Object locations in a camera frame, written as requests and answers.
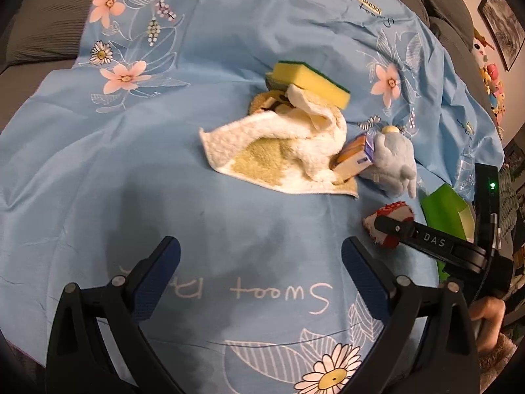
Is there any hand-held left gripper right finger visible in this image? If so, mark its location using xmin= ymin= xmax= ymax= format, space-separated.
xmin=340 ymin=236 xmax=480 ymax=394

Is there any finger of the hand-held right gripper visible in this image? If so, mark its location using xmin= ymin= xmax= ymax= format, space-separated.
xmin=374 ymin=214 xmax=416 ymax=244

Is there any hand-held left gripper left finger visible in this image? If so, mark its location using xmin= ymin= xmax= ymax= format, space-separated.
xmin=46 ymin=236 xmax=183 ymax=394

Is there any red and white plush toy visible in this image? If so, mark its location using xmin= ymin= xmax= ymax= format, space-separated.
xmin=363 ymin=201 xmax=416 ymax=249

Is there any green box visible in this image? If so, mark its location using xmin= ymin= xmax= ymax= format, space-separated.
xmin=419 ymin=183 xmax=477 ymax=284

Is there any grey plush toy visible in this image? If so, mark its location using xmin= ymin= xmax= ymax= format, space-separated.
xmin=359 ymin=125 xmax=418 ymax=198

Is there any white yellow towel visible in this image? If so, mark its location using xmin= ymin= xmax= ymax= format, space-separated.
xmin=199 ymin=84 xmax=360 ymax=198

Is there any yellow and green sponge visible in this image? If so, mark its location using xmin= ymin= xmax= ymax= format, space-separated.
xmin=272 ymin=61 xmax=352 ymax=110

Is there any person's right hand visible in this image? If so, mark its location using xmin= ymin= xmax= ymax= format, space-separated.
xmin=469 ymin=297 xmax=508 ymax=354

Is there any small white orange carton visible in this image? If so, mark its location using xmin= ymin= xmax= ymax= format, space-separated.
xmin=336 ymin=132 xmax=378 ymax=182

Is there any blue floral bedsheet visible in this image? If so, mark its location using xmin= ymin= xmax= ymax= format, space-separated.
xmin=0 ymin=0 xmax=506 ymax=394

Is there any pink and yellow plush toy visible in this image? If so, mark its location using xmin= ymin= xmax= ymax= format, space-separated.
xmin=478 ymin=62 xmax=508 ymax=129

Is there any white and yellow plush toy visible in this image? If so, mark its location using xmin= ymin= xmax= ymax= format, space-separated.
xmin=472 ymin=28 xmax=497 ymax=64

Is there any large framed wall picture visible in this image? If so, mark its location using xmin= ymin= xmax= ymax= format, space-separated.
xmin=478 ymin=0 xmax=525 ymax=71

